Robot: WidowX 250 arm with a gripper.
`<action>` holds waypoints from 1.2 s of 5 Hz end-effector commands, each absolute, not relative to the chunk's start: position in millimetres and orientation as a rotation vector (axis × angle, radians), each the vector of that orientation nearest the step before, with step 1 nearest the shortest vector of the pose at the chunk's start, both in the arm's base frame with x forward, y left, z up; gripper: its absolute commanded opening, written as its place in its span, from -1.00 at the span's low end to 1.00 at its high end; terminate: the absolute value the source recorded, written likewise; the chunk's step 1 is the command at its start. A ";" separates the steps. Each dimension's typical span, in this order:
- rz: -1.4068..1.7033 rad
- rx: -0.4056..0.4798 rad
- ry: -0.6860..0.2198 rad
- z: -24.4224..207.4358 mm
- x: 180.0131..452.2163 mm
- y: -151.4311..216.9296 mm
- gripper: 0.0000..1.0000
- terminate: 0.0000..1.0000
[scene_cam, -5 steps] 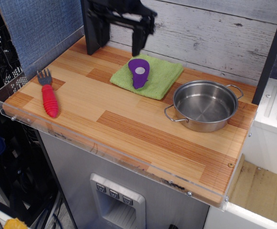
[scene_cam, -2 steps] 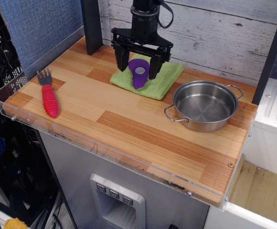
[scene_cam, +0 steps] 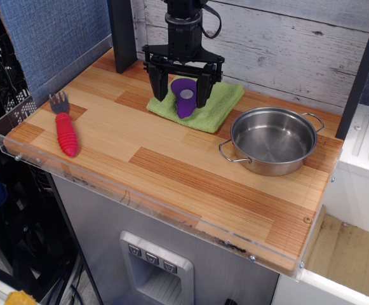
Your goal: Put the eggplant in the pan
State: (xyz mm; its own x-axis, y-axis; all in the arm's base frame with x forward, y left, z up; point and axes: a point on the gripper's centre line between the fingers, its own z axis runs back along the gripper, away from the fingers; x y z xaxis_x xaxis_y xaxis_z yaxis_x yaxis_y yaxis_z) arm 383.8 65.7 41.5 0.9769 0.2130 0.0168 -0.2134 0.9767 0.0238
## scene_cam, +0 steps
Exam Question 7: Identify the grey water dispenser panel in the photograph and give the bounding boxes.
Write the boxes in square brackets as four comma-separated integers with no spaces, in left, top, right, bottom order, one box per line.
[119,231,195,304]

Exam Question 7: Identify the dark grey post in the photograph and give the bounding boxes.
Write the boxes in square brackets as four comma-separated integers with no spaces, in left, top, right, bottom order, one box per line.
[107,0,137,74]
[335,38,369,140]

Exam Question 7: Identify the dark grey right post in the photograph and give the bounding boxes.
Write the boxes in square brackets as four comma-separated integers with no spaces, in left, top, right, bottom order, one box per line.
[335,38,369,140]

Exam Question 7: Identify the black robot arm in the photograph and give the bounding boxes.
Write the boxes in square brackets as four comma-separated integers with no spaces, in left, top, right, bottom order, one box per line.
[142,1,225,108]

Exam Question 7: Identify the blue fabric panel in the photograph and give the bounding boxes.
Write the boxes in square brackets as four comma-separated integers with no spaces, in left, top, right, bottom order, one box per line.
[0,0,111,105]

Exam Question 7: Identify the black plastic crate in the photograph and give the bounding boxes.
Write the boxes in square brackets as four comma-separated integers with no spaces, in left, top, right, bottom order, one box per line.
[0,34,29,112]

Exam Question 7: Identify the clear acrylic table guard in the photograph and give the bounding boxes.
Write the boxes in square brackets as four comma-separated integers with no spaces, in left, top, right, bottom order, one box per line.
[0,49,342,277]

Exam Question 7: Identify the fork with red handle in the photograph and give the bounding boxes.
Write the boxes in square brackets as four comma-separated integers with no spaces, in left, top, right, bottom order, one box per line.
[49,91,78,157]

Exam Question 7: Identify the stainless steel pan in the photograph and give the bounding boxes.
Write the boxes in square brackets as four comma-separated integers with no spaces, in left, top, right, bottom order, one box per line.
[218,107,325,177]

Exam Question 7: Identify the dark grey left post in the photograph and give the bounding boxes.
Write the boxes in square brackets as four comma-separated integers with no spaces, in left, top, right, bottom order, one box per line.
[107,0,137,74]

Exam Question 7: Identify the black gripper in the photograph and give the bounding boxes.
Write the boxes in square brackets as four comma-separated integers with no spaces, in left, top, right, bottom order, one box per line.
[142,14,224,108]

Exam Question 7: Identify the purple toy eggplant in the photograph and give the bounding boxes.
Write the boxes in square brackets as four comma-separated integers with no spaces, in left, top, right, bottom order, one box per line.
[171,78,197,119]

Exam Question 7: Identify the green folded cloth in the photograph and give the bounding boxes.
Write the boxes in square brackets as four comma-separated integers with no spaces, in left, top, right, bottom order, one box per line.
[147,76,245,133]

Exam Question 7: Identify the silver toy fridge cabinet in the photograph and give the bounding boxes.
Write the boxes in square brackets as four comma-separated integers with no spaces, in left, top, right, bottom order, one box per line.
[54,177,278,304]

